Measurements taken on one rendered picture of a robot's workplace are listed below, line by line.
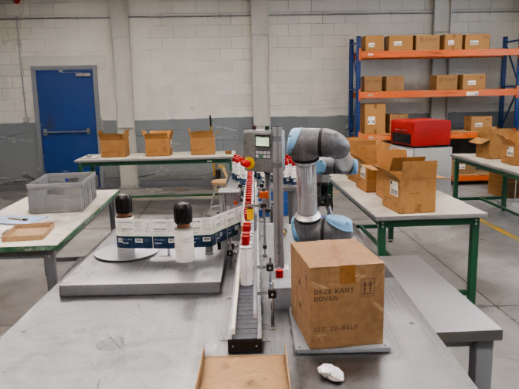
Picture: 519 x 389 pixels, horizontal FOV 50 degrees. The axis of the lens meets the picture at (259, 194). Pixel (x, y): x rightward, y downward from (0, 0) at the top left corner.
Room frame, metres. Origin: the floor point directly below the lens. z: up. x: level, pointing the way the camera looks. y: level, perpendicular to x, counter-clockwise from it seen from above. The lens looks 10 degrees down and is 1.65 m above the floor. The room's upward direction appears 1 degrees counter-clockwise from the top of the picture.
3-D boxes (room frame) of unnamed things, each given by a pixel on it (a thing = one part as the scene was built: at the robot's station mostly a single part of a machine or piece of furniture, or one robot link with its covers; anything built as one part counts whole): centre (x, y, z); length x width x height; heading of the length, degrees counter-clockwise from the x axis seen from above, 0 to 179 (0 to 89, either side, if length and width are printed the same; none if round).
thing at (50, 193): (4.33, 1.53, 0.91); 0.60 x 0.40 x 0.22; 6
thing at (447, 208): (4.90, -1.14, 0.39); 2.20 x 0.80 x 0.78; 3
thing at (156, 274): (2.62, 0.51, 0.86); 0.80 x 0.67 x 0.05; 0
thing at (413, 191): (4.04, -1.10, 0.97); 0.51 x 0.39 x 0.37; 98
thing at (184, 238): (2.42, 0.34, 1.03); 0.09 x 0.09 x 0.30
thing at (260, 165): (2.60, -0.02, 1.38); 0.17 x 0.10 x 0.19; 55
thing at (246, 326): (2.49, 0.06, 0.86); 1.65 x 0.08 x 0.04; 0
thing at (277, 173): (2.54, -0.09, 1.16); 0.04 x 0.04 x 0.67; 0
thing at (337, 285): (1.80, -0.25, 0.99); 0.30 x 0.24 x 0.27; 8
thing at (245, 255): (2.17, 0.06, 0.98); 0.05 x 0.05 x 0.20
